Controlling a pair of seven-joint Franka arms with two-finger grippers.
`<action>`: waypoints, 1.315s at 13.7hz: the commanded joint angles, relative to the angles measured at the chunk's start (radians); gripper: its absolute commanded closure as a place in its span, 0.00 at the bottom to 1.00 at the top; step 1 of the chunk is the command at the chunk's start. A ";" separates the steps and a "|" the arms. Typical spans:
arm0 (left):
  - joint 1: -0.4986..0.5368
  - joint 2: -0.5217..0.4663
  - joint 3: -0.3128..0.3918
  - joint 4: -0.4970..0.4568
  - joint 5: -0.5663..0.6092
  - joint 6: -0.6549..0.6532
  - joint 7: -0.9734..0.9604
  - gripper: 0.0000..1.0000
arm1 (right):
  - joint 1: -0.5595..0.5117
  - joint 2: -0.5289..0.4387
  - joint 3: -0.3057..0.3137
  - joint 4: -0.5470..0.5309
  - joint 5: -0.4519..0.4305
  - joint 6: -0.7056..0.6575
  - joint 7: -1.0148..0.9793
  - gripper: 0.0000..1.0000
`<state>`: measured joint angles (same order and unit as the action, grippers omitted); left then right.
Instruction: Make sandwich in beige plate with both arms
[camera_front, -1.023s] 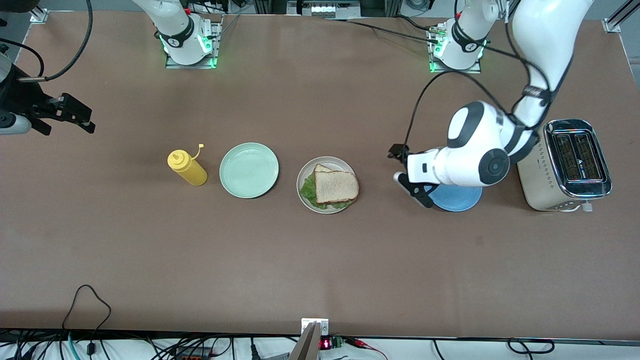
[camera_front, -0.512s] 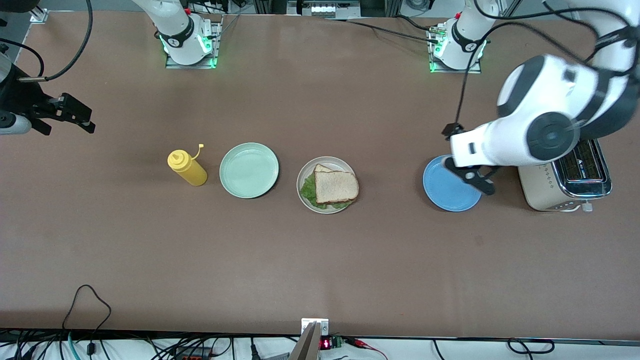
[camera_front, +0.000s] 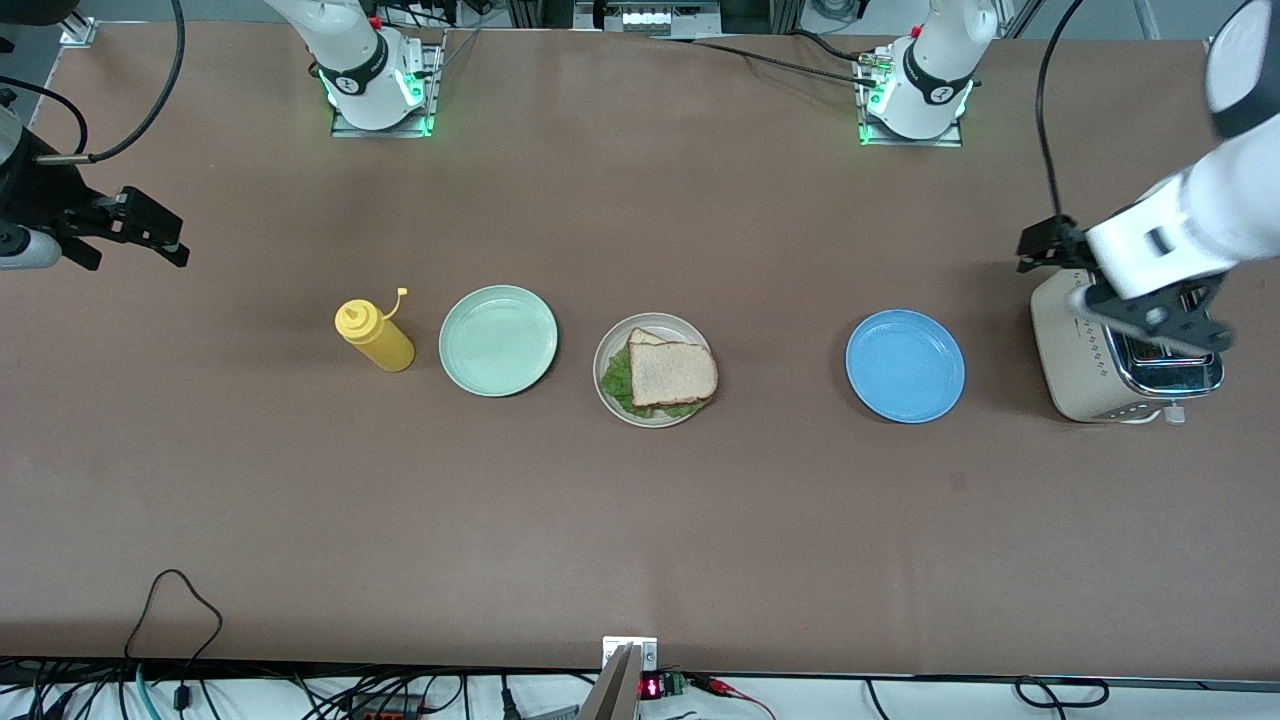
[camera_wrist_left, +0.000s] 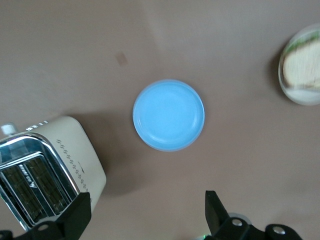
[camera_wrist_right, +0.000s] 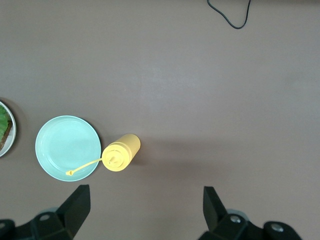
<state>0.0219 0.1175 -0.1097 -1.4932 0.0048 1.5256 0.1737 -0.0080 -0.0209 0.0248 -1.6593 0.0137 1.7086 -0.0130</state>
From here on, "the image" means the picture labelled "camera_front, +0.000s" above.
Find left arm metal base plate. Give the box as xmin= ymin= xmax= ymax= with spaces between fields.
xmin=855 ymin=50 xmax=966 ymax=149

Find blue plate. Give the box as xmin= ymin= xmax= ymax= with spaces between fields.
xmin=845 ymin=309 xmax=967 ymax=425

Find red clip lead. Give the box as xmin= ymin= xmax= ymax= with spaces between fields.
xmin=690 ymin=675 xmax=776 ymax=720

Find light green plate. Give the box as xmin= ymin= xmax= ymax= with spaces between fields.
xmin=438 ymin=285 xmax=559 ymax=398

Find grey camera mount bar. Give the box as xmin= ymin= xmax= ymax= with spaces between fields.
xmin=578 ymin=645 xmax=641 ymax=720

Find thin black looped cable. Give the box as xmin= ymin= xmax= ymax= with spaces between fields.
xmin=122 ymin=570 xmax=223 ymax=720

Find beige chrome toaster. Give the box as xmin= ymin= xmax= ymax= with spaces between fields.
xmin=1030 ymin=268 xmax=1226 ymax=427

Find short black table cable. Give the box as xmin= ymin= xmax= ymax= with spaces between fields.
xmin=790 ymin=30 xmax=881 ymax=63

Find yellow mustard squeeze bottle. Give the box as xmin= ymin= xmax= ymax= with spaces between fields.
xmin=334 ymin=288 xmax=416 ymax=374

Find thin grey cable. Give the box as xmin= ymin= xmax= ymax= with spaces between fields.
xmin=425 ymin=25 xmax=483 ymax=81

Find black coiled cable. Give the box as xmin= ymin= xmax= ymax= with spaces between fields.
xmin=1015 ymin=677 xmax=1111 ymax=709

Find green lettuce leaf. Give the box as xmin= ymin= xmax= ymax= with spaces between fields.
xmin=600 ymin=347 xmax=717 ymax=420

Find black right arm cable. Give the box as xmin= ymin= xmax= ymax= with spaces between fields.
xmin=0 ymin=0 xmax=187 ymax=164

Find silver camera mount bracket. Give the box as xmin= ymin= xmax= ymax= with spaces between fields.
xmin=603 ymin=637 xmax=658 ymax=673

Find beige plate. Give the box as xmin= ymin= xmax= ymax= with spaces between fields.
xmin=593 ymin=312 xmax=716 ymax=429

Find long black table cable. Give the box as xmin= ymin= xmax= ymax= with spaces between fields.
xmin=650 ymin=35 xmax=886 ymax=89

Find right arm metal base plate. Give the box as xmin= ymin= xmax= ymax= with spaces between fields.
xmin=330 ymin=30 xmax=446 ymax=139

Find silver power strip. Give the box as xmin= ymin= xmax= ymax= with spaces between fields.
xmin=575 ymin=0 xmax=723 ymax=39

